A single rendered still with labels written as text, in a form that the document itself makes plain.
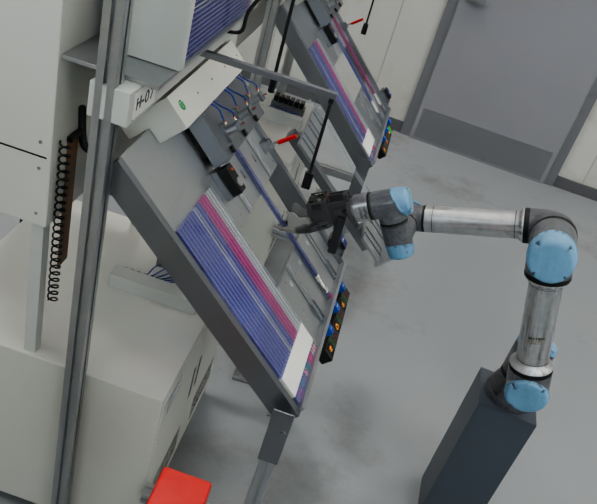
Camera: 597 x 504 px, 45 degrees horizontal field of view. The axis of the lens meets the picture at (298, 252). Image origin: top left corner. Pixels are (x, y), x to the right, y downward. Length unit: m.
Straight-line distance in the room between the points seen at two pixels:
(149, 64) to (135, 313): 0.79
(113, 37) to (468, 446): 1.61
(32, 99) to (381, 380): 1.96
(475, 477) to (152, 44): 1.65
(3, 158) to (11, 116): 0.10
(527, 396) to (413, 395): 1.02
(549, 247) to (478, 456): 0.82
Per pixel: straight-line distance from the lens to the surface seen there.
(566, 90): 5.18
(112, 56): 1.36
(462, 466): 2.42
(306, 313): 1.93
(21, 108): 1.53
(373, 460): 2.70
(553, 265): 1.85
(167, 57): 1.48
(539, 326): 1.97
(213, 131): 1.75
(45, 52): 1.46
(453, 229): 2.01
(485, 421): 2.29
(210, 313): 1.59
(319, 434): 2.70
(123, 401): 1.85
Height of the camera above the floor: 1.92
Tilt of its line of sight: 33 degrees down
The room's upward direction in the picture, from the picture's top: 17 degrees clockwise
